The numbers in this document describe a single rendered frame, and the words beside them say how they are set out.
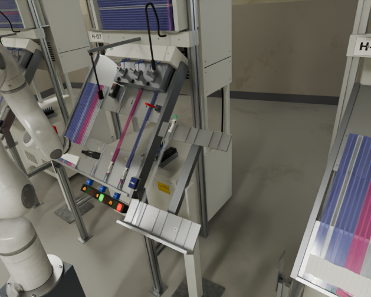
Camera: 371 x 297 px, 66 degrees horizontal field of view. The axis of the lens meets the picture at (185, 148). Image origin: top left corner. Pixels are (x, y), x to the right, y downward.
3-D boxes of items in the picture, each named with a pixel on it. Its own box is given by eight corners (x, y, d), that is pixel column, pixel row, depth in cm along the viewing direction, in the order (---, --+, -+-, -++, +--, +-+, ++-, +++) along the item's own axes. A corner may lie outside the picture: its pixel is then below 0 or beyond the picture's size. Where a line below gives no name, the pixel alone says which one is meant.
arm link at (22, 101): (37, 91, 93) (71, 155, 114) (20, 73, 101) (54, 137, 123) (9, 102, 89) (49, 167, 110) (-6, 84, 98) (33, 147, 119)
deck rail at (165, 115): (139, 199, 139) (130, 198, 134) (136, 198, 140) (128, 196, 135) (189, 67, 146) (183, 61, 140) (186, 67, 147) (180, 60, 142)
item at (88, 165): (133, 195, 138) (129, 194, 136) (59, 159, 175) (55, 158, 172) (147, 158, 140) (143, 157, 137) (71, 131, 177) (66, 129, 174)
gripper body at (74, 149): (52, 151, 125) (74, 156, 134) (65, 156, 119) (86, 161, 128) (58, 134, 125) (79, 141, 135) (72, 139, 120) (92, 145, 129)
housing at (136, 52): (184, 75, 147) (169, 61, 135) (121, 67, 174) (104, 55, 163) (190, 61, 148) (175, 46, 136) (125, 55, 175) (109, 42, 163)
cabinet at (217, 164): (184, 255, 191) (174, 180, 160) (115, 216, 230) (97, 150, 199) (232, 201, 234) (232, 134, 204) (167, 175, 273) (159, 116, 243)
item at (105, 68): (163, 126, 144) (157, 122, 139) (85, 105, 180) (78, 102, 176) (186, 67, 146) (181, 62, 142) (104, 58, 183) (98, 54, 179)
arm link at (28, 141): (68, 141, 117) (58, 131, 123) (37, 132, 107) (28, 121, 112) (58, 158, 118) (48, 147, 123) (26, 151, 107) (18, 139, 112)
